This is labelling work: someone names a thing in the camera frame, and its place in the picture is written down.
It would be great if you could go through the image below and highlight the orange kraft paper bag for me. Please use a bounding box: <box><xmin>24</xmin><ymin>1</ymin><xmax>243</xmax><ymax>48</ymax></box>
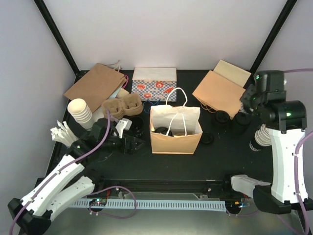
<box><xmin>150</xmin><ymin>88</ymin><xmax>203</xmax><ymax>154</ymax></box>

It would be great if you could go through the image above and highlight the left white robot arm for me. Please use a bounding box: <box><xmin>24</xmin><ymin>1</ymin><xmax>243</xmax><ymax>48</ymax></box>
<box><xmin>8</xmin><ymin>118</ymin><xmax>145</xmax><ymax>235</ymax></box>

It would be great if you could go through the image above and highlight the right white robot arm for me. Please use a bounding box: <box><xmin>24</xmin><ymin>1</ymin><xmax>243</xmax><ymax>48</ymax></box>
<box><xmin>222</xmin><ymin>70</ymin><xmax>313</xmax><ymax>214</ymax></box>

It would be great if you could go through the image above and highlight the black lid stack right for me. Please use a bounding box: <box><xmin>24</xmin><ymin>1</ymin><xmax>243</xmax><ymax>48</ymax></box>
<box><xmin>231</xmin><ymin>112</ymin><xmax>251</xmax><ymax>135</ymax></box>

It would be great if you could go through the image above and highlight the black lid stack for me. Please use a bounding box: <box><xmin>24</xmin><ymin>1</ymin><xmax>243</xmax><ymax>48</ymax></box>
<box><xmin>212</xmin><ymin>110</ymin><xmax>230</xmax><ymax>128</ymax></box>
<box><xmin>231</xmin><ymin>112</ymin><xmax>251</xmax><ymax>135</ymax></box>

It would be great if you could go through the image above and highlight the tan flat paper bag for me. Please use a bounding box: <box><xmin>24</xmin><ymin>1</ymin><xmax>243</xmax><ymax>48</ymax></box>
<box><xmin>213</xmin><ymin>60</ymin><xmax>251</xmax><ymax>87</ymax></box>

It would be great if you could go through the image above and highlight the black lid stack left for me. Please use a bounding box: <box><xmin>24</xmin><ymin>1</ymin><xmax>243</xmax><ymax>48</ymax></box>
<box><xmin>212</xmin><ymin>110</ymin><xmax>230</xmax><ymax>128</ymax></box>

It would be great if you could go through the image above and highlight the right stack of paper cups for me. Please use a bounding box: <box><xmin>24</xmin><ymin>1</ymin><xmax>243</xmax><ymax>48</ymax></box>
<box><xmin>249</xmin><ymin>124</ymin><xmax>271</xmax><ymax>152</ymax></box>

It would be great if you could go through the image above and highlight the stack of paper cups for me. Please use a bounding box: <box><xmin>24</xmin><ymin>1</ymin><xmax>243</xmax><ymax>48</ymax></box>
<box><xmin>67</xmin><ymin>98</ymin><xmax>95</xmax><ymax>131</ymax></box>
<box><xmin>249</xmin><ymin>124</ymin><xmax>271</xmax><ymax>152</ymax></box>

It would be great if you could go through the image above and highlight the orange flat bag right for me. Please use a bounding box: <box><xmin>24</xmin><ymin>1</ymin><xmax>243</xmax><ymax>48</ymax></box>
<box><xmin>192</xmin><ymin>71</ymin><xmax>245</xmax><ymax>119</ymax></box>

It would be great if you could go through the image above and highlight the stack of pulp cup carriers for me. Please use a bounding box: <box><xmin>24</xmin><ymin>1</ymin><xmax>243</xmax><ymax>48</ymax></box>
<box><xmin>101</xmin><ymin>93</ymin><xmax>143</xmax><ymax>119</ymax></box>

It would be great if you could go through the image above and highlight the left stack of paper cups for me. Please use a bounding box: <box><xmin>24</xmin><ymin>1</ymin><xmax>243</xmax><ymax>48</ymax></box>
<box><xmin>67</xmin><ymin>98</ymin><xmax>95</xmax><ymax>131</ymax></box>

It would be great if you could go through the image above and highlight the loose black lid on table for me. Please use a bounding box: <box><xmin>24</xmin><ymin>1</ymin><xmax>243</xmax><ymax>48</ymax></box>
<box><xmin>200</xmin><ymin>131</ymin><xmax>214</xmax><ymax>145</ymax></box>

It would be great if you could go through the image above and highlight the bundle of wrapped straws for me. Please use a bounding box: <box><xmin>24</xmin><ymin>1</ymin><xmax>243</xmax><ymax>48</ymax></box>
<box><xmin>50</xmin><ymin>121</ymin><xmax>78</xmax><ymax>148</ymax></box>

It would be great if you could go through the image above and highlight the checkered printed paper bag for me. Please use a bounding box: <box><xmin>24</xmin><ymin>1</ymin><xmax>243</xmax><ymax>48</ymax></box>
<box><xmin>132</xmin><ymin>67</ymin><xmax>177</xmax><ymax>102</ymax></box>

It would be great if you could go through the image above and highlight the brown flat paper bag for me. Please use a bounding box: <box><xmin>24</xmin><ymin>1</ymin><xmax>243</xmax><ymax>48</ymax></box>
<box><xmin>64</xmin><ymin>63</ymin><xmax>126</xmax><ymax>112</ymax></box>

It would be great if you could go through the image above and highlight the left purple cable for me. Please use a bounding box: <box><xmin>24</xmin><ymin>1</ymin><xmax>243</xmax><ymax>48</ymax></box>
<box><xmin>9</xmin><ymin>109</ymin><xmax>137</xmax><ymax>235</ymax></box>

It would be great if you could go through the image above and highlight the purple cable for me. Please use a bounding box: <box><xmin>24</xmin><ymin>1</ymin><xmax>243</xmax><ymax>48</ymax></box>
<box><xmin>9</xmin><ymin>109</ymin><xmax>137</xmax><ymax>235</ymax></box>
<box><xmin>226</xmin><ymin>68</ymin><xmax>313</xmax><ymax>235</ymax></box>

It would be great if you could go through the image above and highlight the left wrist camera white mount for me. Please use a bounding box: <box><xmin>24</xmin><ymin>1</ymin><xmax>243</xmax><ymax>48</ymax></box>
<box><xmin>115</xmin><ymin>118</ymin><xmax>132</xmax><ymax>139</ymax></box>

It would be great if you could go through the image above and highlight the blue bag handle string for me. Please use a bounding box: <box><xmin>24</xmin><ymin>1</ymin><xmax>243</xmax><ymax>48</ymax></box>
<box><xmin>143</xmin><ymin>99</ymin><xmax>161</xmax><ymax>115</ymax></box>

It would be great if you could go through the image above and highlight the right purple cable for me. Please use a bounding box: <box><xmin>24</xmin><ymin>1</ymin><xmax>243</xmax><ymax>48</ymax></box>
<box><xmin>226</xmin><ymin>68</ymin><xmax>313</xmax><ymax>235</ymax></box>

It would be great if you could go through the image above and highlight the left black frame post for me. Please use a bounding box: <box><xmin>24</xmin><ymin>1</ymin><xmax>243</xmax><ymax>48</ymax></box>
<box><xmin>34</xmin><ymin>0</ymin><xmax>80</xmax><ymax>75</ymax></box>

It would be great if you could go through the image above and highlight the black frame post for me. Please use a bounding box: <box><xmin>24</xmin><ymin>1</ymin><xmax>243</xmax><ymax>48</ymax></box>
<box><xmin>249</xmin><ymin>0</ymin><xmax>297</xmax><ymax>73</ymax></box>
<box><xmin>34</xmin><ymin>0</ymin><xmax>80</xmax><ymax>75</ymax></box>

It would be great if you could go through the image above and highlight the right black frame post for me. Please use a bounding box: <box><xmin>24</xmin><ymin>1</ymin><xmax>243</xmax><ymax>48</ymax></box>
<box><xmin>249</xmin><ymin>0</ymin><xmax>297</xmax><ymax>73</ymax></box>

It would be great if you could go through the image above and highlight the blue slotted cable duct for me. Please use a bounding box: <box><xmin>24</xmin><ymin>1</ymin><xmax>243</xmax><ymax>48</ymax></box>
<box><xmin>73</xmin><ymin>197</ymin><xmax>226</xmax><ymax>212</ymax></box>

